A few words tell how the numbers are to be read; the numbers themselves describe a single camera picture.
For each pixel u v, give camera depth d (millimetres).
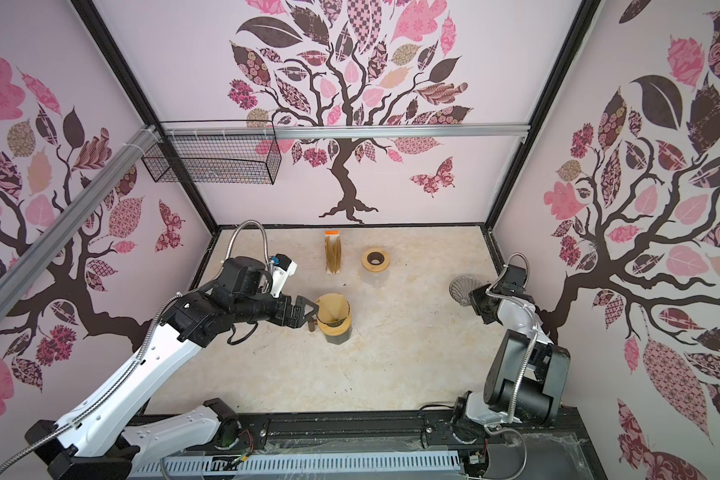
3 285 517
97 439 372
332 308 815
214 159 1217
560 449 721
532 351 421
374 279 986
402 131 935
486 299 811
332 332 815
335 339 864
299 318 619
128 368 410
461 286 950
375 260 999
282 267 610
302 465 697
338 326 819
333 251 1035
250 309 553
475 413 632
